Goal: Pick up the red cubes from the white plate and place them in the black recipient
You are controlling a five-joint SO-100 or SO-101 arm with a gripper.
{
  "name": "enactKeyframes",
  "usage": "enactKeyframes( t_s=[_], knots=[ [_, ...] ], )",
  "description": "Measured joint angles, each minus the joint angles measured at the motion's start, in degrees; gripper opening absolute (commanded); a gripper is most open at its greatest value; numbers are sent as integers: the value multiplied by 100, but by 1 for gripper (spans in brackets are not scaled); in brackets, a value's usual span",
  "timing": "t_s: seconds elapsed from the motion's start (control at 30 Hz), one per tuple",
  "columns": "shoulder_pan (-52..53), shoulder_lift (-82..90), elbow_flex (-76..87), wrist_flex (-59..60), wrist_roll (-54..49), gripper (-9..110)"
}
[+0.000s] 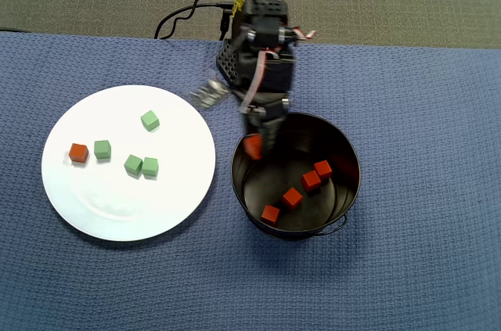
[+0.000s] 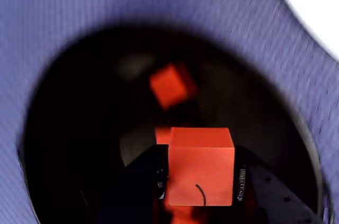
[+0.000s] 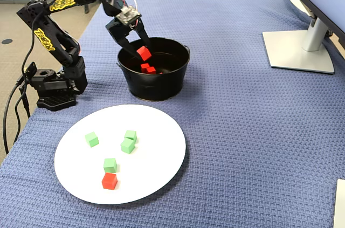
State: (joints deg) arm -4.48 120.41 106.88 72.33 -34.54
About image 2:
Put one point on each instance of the blue knit tablecloth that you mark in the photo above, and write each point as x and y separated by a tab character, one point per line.
79	9

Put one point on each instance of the black metal bucket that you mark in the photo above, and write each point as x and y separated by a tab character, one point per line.
79	128

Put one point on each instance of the red cube with black mark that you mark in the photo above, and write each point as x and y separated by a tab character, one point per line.
201	160

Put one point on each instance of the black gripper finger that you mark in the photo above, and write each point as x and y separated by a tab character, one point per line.
272	202
137	200

